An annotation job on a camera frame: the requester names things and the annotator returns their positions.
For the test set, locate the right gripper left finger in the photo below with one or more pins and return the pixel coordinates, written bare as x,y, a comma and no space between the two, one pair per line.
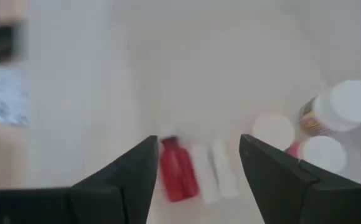
127,193

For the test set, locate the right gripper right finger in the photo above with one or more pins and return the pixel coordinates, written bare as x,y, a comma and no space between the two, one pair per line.
286,193

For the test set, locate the white perforated plastic basket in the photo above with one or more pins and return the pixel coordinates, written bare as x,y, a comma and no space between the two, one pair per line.
90,93

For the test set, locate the printed white plastic package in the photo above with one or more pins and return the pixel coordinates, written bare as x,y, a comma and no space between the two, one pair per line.
3,96

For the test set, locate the small white gauze roll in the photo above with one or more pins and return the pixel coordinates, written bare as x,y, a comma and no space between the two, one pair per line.
205,177
272,130
225,174

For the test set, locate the orange pill vial white cap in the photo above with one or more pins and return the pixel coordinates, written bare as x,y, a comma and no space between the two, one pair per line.
339,109

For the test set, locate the pink bottle with white cap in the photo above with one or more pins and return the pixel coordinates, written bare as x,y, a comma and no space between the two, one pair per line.
323,154

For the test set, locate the amber bottle with white cap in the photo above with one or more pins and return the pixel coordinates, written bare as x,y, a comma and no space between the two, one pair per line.
177,174

